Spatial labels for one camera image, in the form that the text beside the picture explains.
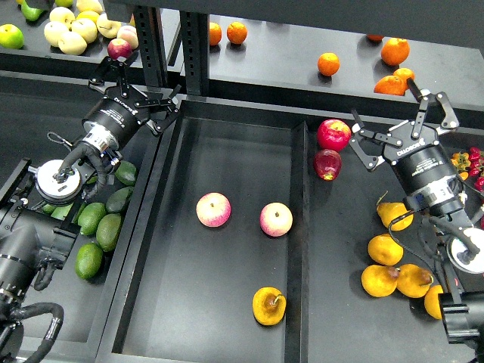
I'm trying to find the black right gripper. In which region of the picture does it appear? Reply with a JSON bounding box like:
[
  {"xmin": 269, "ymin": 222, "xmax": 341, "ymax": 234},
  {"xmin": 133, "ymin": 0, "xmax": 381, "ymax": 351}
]
[{"xmin": 349, "ymin": 77, "xmax": 462, "ymax": 206}]

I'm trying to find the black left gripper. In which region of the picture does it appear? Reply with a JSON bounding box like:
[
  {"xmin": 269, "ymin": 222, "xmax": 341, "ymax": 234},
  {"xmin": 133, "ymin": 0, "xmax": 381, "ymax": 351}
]
[{"xmin": 82, "ymin": 52, "xmax": 182, "ymax": 150}]

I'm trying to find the green avocado under arm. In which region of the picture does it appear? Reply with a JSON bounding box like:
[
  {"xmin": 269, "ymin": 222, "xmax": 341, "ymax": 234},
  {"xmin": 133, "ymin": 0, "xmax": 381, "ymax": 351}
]
[{"xmin": 77, "ymin": 202, "xmax": 107, "ymax": 236}]

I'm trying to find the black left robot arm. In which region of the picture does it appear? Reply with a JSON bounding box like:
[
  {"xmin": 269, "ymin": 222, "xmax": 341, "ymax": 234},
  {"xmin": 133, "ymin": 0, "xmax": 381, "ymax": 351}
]
[{"xmin": 1, "ymin": 57, "xmax": 178, "ymax": 362}]

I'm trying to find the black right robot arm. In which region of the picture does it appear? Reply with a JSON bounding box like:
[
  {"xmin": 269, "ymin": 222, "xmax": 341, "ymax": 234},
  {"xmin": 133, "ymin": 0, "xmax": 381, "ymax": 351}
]
[{"xmin": 349, "ymin": 79, "xmax": 483, "ymax": 362}]

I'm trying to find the pale yellow pear right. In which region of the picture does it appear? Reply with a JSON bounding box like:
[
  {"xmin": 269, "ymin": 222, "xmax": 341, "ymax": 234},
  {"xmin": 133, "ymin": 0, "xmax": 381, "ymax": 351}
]
[{"xmin": 96, "ymin": 13, "xmax": 122, "ymax": 39}]

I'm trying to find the pale yellow pear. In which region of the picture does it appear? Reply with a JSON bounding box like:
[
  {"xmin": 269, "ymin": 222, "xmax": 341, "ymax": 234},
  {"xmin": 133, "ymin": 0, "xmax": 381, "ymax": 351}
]
[
  {"xmin": 71, "ymin": 18, "xmax": 98, "ymax": 44},
  {"xmin": 49, "ymin": 7, "xmax": 76, "ymax": 27},
  {"xmin": 96, "ymin": 13, "xmax": 122, "ymax": 39},
  {"xmin": 44, "ymin": 21, "xmax": 70, "ymax": 48},
  {"xmin": 58, "ymin": 31, "xmax": 88, "ymax": 55}
]

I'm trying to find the yellow pear top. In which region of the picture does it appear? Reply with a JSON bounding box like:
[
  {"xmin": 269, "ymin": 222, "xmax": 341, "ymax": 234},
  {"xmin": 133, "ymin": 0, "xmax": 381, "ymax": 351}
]
[{"xmin": 376, "ymin": 191, "xmax": 414, "ymax": 231}]

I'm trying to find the pale yellow pear front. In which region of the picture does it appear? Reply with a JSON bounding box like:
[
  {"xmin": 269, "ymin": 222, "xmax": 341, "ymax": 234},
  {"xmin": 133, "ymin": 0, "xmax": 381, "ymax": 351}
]
[{"xmin": 58, "ymin": 31, "xmax": 88, "ymax": 55}]

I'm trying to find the pale yellow pear centre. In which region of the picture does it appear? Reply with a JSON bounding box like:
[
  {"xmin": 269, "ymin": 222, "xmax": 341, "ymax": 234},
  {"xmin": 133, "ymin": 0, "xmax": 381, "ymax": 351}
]
[{"xmin": 71, "ymin": 18, "xmax": 98, "ymax": 44}]

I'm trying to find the pale yellow pear left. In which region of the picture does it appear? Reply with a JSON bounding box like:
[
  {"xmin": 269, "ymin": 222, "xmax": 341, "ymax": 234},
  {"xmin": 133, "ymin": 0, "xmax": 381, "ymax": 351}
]
[{"xmin": 44, "ymin": 21, "xmax": 70, "ymax": 48}]

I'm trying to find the pale yellow pear back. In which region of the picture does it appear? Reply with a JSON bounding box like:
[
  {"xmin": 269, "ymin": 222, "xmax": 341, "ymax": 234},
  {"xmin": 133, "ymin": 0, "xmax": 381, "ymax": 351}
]
[{"xmin": 49, "ymin": 7, "xmax": 76, "ymax": 27}]

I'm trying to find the green pear top left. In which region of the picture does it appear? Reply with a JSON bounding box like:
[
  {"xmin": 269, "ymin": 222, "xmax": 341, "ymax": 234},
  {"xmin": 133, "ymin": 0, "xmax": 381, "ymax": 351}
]
[{"xmin": 20, "ymin": 1, "xmax": 45, "ymax": 22}]

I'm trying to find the dark green avocado left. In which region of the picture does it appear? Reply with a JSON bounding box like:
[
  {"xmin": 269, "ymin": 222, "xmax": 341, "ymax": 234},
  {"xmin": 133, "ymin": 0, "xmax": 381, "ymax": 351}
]
[{"xmin": 96, "ymin": 213, "xmax": 123, "ymax": 252}]

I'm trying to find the red apple on shelf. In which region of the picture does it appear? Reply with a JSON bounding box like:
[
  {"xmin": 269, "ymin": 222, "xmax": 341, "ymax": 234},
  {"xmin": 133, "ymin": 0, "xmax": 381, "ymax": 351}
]
[{"xmin": 107, "ymin": 38, "xmax": 132, "ymax": 60}]

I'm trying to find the orange cherry tomato bunch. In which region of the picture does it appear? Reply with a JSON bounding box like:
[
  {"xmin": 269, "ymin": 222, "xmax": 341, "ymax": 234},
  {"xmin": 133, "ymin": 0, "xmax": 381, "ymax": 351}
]
[{"xmin": 451, "ymin": 152, "xmax": 471, "ymax": 181}]

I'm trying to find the orange front right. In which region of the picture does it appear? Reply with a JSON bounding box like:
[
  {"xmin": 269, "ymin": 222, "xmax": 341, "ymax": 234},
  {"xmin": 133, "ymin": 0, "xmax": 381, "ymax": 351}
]
[{"xmin": 374, "ymin": 75, "xmax": 407, "ymax": 96}]

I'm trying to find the pale pink peach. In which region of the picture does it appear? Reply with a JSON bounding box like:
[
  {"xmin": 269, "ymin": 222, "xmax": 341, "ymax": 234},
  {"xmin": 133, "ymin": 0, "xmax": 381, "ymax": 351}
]
[{"xmin": 117, "ymin": 25, "xmax": 139, "ymax": 50}]

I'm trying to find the orange small right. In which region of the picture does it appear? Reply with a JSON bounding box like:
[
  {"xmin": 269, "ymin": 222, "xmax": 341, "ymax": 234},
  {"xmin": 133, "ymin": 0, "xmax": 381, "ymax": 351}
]
[{"xmin": 393, "ymin": 67, "xmax": 415, "ymax": 85}]

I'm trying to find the bright red apple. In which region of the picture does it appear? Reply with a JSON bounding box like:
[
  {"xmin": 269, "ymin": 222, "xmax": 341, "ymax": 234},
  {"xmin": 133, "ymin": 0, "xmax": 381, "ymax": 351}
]
[{"xmin": 317, "ymin": 119, "xmax": 352, "ymax": 152}]

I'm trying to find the red chili pepper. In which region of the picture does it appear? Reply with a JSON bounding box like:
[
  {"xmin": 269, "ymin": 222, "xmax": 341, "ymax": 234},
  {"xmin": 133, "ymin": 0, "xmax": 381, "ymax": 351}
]
[{"xmin": 473, "ymin": 176, "xmax": 484, "ymax": 229}]

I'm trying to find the dark red apple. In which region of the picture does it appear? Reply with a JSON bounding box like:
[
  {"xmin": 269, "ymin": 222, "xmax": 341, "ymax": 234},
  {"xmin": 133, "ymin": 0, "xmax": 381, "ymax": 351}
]
[{"xmin": 313, "ymin": 149, "xmax": 342, "ymax": 182}]

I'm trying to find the large orange upper right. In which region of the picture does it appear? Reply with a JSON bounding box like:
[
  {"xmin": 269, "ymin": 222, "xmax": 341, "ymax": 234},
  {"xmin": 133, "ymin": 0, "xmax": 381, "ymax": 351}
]
[{"xmin": 380, "ymin": 38, "xmax": 411, "ymax": 66}]

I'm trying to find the orange on shelf left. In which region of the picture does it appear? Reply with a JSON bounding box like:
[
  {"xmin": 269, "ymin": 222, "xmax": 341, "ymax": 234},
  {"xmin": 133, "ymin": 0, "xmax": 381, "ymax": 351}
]
[{"xmin": 226, "ymin": 21, "xmax": 248, "ymax": 45}]

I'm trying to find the orange on shelf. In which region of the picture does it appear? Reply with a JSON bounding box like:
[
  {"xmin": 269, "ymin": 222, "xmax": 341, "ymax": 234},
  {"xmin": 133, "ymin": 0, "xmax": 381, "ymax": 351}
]
[
  {"xmin": 317, "ymin": 52, "xmax": 340, "ymax": 76},
  {"xmin": 226, "ymin": 21, "xmax": 248, "ymax": 45}
]

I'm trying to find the orange on shelf centre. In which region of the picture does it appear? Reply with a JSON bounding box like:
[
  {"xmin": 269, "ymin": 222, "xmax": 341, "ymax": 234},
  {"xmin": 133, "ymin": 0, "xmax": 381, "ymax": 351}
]
[{"xmin": 317, "ymin": 52, "xmax": 340, "ymax": 76}]

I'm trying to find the pink apple left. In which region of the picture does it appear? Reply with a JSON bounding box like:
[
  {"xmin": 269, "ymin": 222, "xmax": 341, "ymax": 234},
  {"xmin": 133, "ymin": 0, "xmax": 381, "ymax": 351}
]
[{"xmin": 196, "ymin": 192, "xmax": 231, "ymax": 228}]

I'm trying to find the pink apple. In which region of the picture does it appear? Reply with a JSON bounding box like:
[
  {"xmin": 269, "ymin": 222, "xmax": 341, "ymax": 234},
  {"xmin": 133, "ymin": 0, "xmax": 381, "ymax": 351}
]
[
  {"xmin": 259, "ymin": 202, "xmax": 293, "ymax": 237},
  {"xmin": 196, "ymin": 192, "xmax": 231, "ymax": 228}
]

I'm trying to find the green apple on shelf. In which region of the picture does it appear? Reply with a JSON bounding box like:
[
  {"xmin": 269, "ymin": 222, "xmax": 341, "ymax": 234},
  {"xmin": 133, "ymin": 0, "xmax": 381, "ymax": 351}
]
[{"xmin": 0, "ymin": 23, "xmax": 24, "ymax": 49}]

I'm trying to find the pink apple right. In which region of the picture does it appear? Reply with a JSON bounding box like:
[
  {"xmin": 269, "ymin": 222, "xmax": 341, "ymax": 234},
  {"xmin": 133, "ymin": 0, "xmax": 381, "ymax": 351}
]
[{"xmin": 259, "ymin": 202, "xmax": 293, "ymax": 237}]

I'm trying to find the black centre bin divider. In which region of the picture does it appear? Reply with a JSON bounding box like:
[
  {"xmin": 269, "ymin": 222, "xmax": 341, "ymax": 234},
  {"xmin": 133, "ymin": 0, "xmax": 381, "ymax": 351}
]
[{"xmin": 284, "ymin": 123, "xmax": 309, "ymax": 362}]

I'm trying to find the black shelf post left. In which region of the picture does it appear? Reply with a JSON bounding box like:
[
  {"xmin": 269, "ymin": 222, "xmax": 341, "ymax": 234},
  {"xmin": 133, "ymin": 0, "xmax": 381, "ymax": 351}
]
[{"xmin": 133, "ymin": 5, "xmax": 168, "ymax": 88}]

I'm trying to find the black shelf post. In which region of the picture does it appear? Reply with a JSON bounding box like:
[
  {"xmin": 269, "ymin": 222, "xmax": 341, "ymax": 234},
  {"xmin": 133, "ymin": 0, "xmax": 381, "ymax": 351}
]
[
  {"xmin": 133, "ymin": 5, "xmax": 168, "ymax": 88},
  {"xmin": 179, "ymin": 11, "xmax": 209, "ymax": 96}
]

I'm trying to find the black shelf post right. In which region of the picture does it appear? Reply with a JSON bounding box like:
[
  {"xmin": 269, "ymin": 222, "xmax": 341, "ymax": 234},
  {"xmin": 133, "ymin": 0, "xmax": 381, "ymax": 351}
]
[{"xmin": 179, "ymin": 11, "xmax": 209, "ymax": 96}]

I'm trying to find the orange cut by post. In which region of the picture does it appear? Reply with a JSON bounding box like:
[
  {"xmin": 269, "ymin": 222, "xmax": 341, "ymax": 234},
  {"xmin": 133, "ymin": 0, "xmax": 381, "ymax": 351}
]
[{"xmin": 209, "ymin": 22, "xmax": 222, "ymax": 47}]

